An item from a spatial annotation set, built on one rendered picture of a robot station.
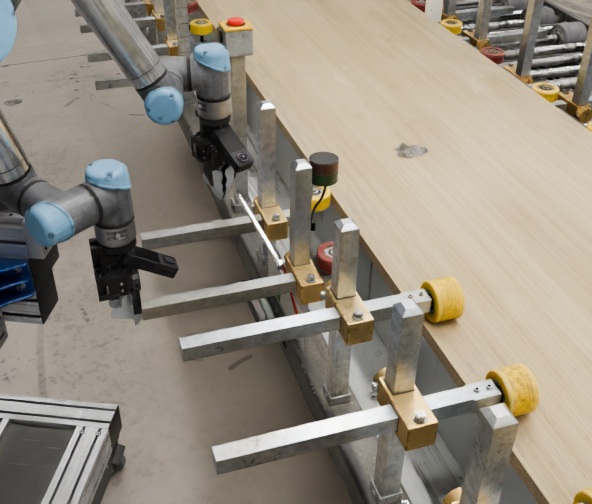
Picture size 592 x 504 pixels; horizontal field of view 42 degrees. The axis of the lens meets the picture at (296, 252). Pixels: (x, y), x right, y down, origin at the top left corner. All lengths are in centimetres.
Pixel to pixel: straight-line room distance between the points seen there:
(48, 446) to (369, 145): 118
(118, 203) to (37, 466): 99
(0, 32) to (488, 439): 82
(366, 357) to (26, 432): 99
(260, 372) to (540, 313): 132
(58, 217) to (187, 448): 125
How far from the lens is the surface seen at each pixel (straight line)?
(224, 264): 316
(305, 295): 162
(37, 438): 229
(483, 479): 103
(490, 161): 207
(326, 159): 156
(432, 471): 161
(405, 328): 116
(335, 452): 156
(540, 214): 188
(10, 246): 170
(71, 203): 137
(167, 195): 363
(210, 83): 170
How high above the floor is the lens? 185
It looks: 35 degrees down
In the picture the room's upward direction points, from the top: 1 degrees clockwise
